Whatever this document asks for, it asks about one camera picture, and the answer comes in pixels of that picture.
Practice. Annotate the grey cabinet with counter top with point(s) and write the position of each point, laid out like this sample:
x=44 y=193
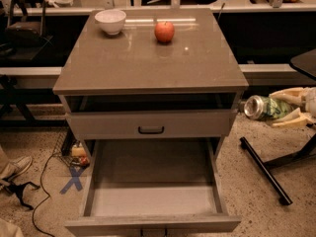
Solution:
x=134 y=72

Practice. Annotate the red apple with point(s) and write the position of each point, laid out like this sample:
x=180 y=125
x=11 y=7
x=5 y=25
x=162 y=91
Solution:
x=164 y=31

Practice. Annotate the black chair at left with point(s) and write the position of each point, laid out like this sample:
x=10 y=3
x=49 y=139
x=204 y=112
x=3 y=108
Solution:
x=25 y=38

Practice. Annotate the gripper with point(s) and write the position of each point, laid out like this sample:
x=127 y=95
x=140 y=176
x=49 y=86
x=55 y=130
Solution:
x=311 y=102

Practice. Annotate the crushed green can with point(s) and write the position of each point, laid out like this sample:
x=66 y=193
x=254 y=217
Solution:
x=266 y=108

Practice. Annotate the wire basket with items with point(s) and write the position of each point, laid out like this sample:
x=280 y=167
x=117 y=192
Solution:
x=70 y=151

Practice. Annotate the white sneaker shoe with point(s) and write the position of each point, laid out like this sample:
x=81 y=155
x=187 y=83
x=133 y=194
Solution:
x=12 y=168

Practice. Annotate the open grey lower drawer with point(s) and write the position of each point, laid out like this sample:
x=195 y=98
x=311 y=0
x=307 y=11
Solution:
x=140 y=188

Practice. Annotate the white ceramic bowl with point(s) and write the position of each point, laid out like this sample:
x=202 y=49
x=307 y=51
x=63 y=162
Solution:
x=111 y=21

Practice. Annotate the black table base leg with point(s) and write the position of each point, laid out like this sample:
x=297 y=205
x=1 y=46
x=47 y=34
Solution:
x=307 y=151

